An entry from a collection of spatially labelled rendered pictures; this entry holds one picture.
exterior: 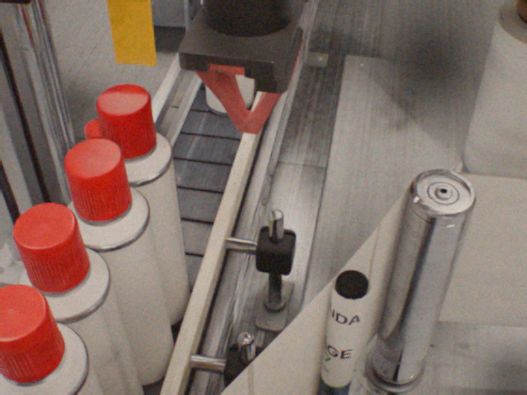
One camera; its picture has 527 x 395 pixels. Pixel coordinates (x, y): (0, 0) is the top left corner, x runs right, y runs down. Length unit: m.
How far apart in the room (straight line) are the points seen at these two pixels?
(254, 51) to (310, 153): 0.35
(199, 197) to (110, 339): 0.27
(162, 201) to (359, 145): 0.30
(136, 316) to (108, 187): 0.10
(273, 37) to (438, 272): 0.17
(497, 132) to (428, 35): 0.41
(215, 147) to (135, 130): 0.28
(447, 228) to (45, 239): 0.21
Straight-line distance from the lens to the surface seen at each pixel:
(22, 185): 0.58
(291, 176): 0.72
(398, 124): 0.72
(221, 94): 0.47
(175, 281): 0.50
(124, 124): 0.40
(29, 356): 0.31
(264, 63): 0.40
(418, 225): 0.38
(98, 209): 0.37
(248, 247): 0.55
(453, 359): 0.54
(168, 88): 0.62
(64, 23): 1.02
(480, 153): 0.61
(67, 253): 0.34
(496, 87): 0.57
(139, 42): 0.46
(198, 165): 0.66
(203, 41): 0.42
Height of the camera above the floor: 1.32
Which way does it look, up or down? 45 degrees down
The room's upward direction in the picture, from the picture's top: straight up
